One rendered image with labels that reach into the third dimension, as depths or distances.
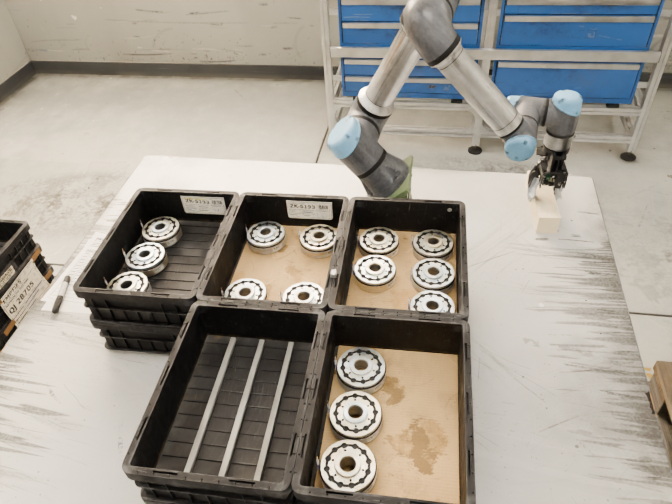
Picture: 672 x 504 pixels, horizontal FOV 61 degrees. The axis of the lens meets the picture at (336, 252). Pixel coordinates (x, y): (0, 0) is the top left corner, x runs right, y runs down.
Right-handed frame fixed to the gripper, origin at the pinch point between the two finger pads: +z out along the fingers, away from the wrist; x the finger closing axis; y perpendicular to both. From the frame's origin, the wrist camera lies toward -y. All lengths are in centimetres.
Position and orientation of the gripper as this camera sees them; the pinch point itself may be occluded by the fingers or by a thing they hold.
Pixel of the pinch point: (542, 197)
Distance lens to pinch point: 187.0
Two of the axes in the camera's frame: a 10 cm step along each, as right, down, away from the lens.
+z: 0.6, 7.3, 6.8
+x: 9.9, 0.3, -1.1
